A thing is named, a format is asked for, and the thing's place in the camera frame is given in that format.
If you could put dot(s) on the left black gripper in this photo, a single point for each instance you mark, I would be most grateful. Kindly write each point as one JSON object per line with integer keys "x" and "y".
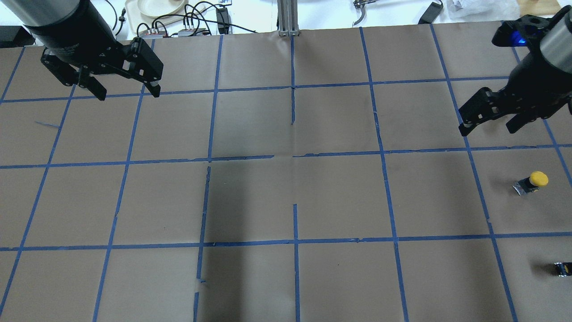
{"x": 75, "y": 39}

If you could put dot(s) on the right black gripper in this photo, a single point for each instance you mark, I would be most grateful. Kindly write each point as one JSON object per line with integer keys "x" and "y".
{"x": 537, "y": 77}

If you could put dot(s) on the yellow push button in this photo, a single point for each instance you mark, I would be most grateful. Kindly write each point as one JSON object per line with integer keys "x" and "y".
{"x": 532, "y": 183}

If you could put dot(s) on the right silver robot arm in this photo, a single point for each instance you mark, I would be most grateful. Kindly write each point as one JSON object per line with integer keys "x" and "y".
{"x": 556, "y": 46}

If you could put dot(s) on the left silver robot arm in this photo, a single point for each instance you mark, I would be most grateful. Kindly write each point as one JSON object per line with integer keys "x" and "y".
{"x": 79, "y": 45}

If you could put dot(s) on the beige tray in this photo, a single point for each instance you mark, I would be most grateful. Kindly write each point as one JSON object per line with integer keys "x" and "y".
{"x": 134, "y": 16}

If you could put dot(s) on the beige plate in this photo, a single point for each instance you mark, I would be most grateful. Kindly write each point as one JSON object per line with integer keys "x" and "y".
{"x": 156, "y": 8}

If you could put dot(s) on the clear plastic bag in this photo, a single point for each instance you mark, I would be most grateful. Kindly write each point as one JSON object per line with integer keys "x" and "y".
{"x": 490, "y": 9}

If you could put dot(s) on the wooden cutting board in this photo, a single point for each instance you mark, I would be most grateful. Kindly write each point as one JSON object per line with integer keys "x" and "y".
{"x": 538, "y": 7}

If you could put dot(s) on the black power adapter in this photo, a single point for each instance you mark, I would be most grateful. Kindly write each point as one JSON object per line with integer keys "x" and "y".
{"x": 432, "y": 12}

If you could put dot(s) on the black contact block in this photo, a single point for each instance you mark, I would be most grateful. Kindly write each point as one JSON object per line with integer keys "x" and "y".
{"x": 563, "y": 269}

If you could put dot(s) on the metal grabber stick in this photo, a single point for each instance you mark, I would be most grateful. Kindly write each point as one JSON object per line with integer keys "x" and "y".
{"x": 393, "y": 12}

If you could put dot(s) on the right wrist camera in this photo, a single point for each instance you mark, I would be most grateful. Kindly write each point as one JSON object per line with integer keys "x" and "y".
{"x": 522, "y": 32}

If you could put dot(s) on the aluminium frame post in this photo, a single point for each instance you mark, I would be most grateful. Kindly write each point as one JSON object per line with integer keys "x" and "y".
{"x": 288, "y": 18}

